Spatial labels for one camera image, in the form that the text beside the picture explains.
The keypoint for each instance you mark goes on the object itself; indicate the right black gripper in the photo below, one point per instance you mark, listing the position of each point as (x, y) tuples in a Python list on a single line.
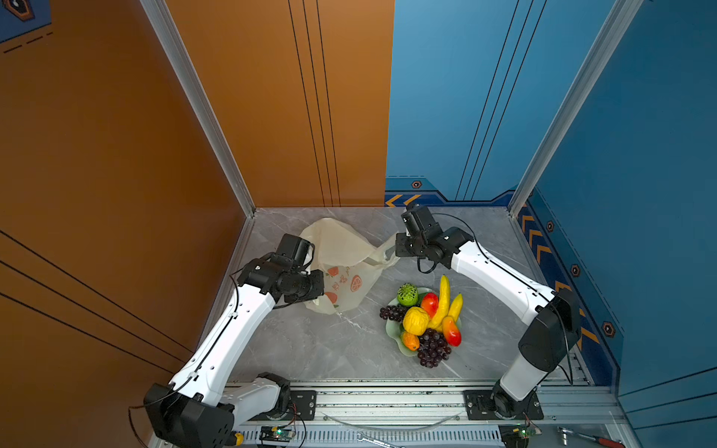
[(400, 250)]

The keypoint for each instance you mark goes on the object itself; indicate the aluminium front rail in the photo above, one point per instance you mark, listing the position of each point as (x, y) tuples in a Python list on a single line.
[(431, 413)]

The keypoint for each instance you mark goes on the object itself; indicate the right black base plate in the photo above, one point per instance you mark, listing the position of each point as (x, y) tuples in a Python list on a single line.
[(479, 404)]

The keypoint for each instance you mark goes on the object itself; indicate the green circuit board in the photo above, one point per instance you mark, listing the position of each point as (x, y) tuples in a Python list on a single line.
[(276, 436), (524, 433)]

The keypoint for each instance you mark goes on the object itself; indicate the red yellow mango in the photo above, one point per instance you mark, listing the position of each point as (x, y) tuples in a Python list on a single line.
[(451, 332)]

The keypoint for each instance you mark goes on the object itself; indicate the translucent plastic bag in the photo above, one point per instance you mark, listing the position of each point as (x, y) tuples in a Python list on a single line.
[(350, 264)]

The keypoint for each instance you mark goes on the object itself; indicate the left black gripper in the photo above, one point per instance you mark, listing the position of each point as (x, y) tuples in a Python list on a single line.
[(317, 287)]

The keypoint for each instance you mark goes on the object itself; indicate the small purple grape bunch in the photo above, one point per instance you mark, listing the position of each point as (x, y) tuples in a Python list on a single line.
[(394, 313)]

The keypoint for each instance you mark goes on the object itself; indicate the silver wrench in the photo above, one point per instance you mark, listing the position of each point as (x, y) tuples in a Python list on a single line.
[(361, 437)]

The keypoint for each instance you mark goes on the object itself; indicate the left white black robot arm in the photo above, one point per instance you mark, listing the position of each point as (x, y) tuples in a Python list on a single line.
[(192, 410)]

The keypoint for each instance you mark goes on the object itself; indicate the red apple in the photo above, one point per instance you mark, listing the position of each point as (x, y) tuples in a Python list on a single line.
[(430, 304)]

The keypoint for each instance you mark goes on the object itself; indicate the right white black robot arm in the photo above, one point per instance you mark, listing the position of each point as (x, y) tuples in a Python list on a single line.
[(552, 316)]

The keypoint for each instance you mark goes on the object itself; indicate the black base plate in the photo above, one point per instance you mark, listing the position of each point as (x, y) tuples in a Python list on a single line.
[(304, 402), (479, 404)]

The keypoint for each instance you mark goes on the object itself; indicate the light green fruit plate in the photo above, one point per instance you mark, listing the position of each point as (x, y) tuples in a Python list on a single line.
[(394, 329)]

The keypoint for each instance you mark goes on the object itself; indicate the yellow banana bunch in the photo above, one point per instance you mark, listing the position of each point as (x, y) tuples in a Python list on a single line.
[(447, 307)]

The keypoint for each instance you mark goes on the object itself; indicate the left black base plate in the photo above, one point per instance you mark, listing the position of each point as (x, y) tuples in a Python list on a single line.
[(304, 402)]

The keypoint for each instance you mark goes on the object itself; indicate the red handled tool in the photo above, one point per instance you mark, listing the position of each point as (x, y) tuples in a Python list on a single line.
[(566, 433)]

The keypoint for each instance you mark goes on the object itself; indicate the green custard apple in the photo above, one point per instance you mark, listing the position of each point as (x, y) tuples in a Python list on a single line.
[(407, 295)]

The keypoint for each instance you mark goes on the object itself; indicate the large purple grape bunch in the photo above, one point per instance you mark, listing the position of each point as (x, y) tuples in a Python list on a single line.
[(432, 349)]

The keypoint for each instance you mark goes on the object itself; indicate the yellow ribbed fruit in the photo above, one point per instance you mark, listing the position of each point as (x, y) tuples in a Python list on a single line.
[(416, 321)]

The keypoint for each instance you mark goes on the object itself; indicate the left green circuit board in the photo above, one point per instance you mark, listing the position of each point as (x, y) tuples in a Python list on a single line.
[(276, 436)]

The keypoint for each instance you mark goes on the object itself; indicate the right green circuit board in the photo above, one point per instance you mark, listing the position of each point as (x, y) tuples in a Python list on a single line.
[(524, 433)]

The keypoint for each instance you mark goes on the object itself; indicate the small orange mango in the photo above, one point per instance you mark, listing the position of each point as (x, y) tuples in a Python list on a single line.
[(410, 341)]

